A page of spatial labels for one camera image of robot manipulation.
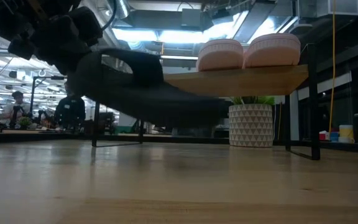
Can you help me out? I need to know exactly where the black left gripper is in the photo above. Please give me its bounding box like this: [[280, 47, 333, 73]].
[[7, 6, 104, 76]]

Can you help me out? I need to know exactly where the black slide sandal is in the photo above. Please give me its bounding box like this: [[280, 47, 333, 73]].
[[69, 48, 233, 129]]

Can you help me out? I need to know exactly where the pink slide sandal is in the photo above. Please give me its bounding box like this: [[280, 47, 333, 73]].
[[244, 32, 302, 69], [196, 38, 246, 73]]

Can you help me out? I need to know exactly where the wooden shelf with black legs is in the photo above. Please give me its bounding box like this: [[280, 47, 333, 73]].
[[91, 43, 321, 161]]

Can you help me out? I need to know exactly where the person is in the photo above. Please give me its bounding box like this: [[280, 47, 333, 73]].
[[53, 82, 87, 132], [0, 90, 32, 127]]

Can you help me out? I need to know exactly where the small background potted plant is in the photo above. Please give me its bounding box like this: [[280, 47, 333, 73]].
[[17, 116, 33, 130]]

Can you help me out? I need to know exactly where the horizontal overhead metal bar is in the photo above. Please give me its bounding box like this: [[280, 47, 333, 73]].
[[0, 46, 199, 62]]

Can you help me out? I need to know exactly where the succulent in patterned white pot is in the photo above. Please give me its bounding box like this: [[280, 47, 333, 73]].
[[228, 95, 276, 148]]

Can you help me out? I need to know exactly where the yellow and white container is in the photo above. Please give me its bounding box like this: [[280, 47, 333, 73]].
[[338, 124, 356, 144]]

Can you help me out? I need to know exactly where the black background rig frame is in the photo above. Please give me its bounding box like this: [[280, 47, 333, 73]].
[[29, 76, 70, 110]]

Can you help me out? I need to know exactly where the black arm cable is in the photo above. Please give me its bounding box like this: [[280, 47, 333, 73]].
[[101, 0, 118, 32]]

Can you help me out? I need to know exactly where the black metal table frame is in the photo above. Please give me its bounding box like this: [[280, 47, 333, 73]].
[[0, 130, 358, 155]]

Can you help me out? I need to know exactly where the yellow cable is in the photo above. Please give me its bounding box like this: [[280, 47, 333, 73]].
[[328, 0, 337, 135]]

